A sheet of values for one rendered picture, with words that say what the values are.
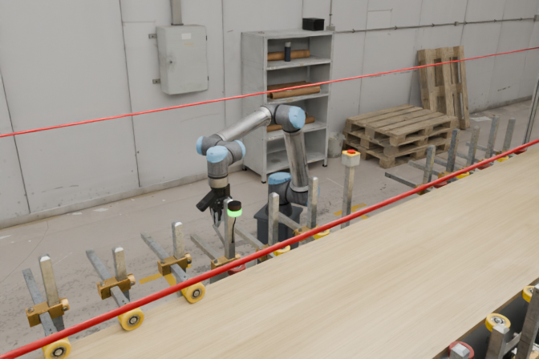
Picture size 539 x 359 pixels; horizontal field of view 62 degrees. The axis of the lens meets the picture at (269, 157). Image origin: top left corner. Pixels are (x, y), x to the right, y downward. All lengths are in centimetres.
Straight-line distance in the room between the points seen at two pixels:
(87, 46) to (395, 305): 333
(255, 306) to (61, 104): 298
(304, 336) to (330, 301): 22
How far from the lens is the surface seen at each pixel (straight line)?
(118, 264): 187
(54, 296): 186
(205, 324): 177
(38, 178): 450
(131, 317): 176
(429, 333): 182
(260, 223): 305
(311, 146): 553
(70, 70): 429
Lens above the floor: 208
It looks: 22 degrees down
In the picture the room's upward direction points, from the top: 1 degrees clockwise
